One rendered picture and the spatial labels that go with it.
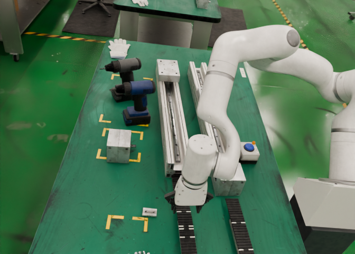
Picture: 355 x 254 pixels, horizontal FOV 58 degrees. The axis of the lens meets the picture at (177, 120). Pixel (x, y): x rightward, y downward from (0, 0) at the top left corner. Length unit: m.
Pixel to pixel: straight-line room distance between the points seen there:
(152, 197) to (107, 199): 0.16
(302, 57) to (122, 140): 0.73
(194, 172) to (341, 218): 0.63
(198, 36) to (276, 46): 1.98
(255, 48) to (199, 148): 0.36
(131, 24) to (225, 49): 2.01
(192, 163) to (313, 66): 0.54
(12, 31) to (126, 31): 1.06
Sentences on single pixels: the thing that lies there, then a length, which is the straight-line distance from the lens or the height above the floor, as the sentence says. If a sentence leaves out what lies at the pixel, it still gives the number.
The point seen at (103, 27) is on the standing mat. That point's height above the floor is 0.01.
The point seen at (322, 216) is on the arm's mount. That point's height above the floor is 0.84.
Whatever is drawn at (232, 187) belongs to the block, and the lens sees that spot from 1.27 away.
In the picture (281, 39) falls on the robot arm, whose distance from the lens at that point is 1.04.
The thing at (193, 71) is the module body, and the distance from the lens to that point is 1.82.
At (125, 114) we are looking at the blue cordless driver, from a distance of 1.50.
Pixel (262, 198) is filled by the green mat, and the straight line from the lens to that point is 1.35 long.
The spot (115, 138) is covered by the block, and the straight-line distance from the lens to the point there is 1.31.
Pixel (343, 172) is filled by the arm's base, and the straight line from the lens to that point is 1.29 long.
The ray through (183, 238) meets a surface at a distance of 1.13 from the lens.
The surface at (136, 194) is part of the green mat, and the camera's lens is 1.24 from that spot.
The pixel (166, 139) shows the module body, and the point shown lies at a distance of 1.34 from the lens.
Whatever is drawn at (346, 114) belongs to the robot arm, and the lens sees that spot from 1.30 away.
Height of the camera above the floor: 1.77
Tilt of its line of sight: 39 degrees down
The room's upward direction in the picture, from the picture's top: 10 degrees clockwise
